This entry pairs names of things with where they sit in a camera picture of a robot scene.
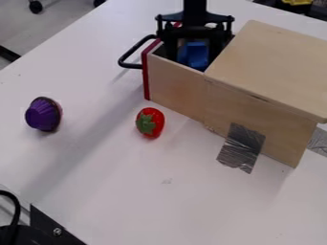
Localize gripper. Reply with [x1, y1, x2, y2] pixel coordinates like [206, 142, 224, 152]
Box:
[154, 11, 237, 62]

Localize drawer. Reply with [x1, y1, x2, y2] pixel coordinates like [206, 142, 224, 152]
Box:
[117, 33, 237, 124]

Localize blue toy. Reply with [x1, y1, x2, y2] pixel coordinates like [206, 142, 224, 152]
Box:
[176, 39, 212, 73]

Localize cabinet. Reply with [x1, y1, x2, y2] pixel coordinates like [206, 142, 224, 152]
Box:
[202, 19, 327, 169]

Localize red toy strawberry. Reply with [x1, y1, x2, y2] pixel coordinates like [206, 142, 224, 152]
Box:
[134, 106, 166, 139]

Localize grey tape strip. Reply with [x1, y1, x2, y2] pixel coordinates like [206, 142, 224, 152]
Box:
[214, 122, 268, 175]

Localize black chair wheel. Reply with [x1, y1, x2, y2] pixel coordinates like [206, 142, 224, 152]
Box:
[27, 0, 45, 14]

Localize purple toy cupcake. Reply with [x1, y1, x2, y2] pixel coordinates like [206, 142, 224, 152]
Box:
[23, 96, 64, 133]

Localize black metal bracket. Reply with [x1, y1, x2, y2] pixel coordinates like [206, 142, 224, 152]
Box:
[28, 204, 87, 245]

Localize black cable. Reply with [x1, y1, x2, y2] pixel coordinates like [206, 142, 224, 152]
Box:
[0, 189, 24, 237]

